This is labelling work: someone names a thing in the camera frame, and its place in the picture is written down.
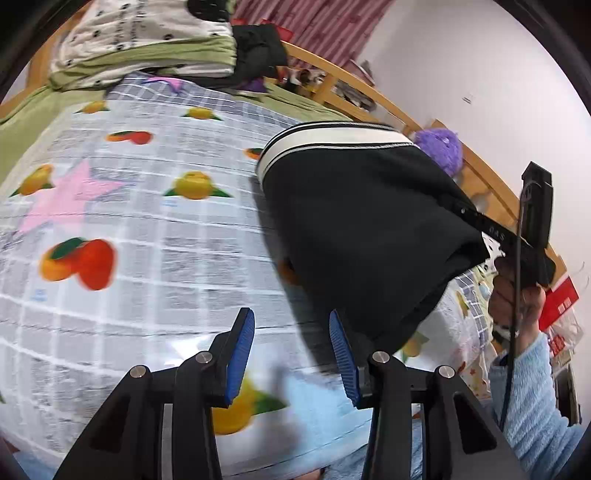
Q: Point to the white plastic bag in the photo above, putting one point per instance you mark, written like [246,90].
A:
[565,344]

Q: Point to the purple plush toy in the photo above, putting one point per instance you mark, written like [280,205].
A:
[443,147]

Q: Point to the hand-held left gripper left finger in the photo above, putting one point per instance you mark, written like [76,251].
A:
[240,355]

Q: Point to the pile of black clothes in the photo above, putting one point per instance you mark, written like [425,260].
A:
[258,50]

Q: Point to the green fleece blanket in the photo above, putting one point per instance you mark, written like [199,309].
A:
[37,115]

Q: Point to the person's right forearm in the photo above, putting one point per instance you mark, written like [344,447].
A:
[535,415]

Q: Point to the red box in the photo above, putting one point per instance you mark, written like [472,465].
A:
[561,300]

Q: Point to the person's right hand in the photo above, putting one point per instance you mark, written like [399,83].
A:
[503,300]

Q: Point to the purple cloth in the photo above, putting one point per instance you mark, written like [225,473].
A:
[251,85]

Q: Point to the wooden bed frame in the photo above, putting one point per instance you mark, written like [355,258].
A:
[392,108]

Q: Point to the fruit print plastic mat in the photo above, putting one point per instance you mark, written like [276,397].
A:
[138,277]

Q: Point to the folded white flower quilt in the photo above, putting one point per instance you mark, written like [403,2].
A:
[138,41]

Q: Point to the black pants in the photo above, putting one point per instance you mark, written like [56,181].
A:
[369,221]

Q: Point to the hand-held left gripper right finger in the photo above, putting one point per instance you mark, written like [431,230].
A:
[344,364]

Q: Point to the red patterned curtain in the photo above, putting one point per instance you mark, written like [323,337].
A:
[332,23]

